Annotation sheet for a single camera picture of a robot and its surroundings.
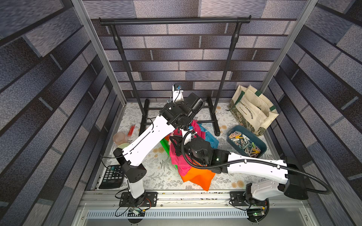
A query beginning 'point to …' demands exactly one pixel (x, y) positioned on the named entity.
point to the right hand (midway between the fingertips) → (169, 137)
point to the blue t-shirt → (209, 137)
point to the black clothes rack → (145, 105)
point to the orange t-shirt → (201, 177)
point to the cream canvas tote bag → (250, 106)
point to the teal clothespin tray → (243, 141)
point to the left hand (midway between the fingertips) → (175, 102)
